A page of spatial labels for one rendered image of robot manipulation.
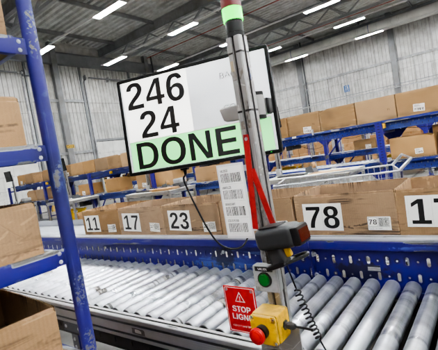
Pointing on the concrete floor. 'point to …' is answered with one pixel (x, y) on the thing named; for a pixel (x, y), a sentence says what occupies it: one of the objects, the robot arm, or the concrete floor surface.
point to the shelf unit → (37, 72)
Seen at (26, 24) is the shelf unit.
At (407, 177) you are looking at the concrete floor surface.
